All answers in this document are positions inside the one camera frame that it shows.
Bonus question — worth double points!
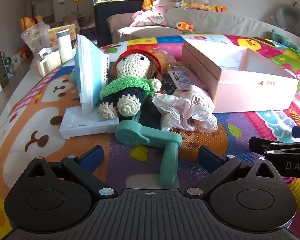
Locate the teal plastic hand tool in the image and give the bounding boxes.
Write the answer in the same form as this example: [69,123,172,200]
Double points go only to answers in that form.
[115,113,182,188]

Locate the pink lace fabric pouch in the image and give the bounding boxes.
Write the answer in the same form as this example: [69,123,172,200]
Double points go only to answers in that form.
[152,85,218,133]

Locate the pink Volcano card pack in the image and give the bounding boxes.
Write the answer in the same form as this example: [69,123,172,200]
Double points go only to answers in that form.
[167,66,207,91]

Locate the blue white tissue pack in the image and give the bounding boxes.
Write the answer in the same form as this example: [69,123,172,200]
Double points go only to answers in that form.
[75,35,109,115]

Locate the crochet doll red hat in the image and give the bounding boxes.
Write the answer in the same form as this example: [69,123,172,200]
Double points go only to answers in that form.
[98,49,162,120]

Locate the packaged yellow bread bun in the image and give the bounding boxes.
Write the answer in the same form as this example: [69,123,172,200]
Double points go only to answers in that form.
[154,51,177,73]

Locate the white flat plastic case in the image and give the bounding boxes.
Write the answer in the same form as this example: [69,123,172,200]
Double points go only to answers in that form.
[59,106,119,139]

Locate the pink open gift box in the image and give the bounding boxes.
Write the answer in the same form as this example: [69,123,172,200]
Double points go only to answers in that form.
[181,39,299,113]

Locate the teal green cloth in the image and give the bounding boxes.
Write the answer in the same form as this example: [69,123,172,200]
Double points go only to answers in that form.
[271,29,300,54]

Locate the white cup holder box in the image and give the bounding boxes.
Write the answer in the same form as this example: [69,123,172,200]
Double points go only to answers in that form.
[37,46,62,77]

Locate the grey neck pillow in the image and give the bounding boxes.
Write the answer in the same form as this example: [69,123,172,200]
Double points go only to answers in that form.
[271,2,300,36]

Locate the white thermos bottle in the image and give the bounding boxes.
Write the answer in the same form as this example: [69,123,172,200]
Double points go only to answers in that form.
[57,29,73,63]

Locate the clear plastic bag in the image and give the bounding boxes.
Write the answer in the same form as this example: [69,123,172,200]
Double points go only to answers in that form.
[20,21,50,56]

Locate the orange clownfish plush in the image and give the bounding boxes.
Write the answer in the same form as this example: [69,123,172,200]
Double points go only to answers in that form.
[175,21,194,32]

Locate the beige sofa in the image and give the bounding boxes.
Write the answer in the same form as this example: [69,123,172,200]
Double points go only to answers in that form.
[113,8,300,47]

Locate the pink clothes pile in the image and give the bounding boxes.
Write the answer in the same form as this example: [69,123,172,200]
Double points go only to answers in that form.
[130,10,168,27]

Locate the black fish tank cabinet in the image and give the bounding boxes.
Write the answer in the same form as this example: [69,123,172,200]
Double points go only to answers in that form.
[94,0,143,47]

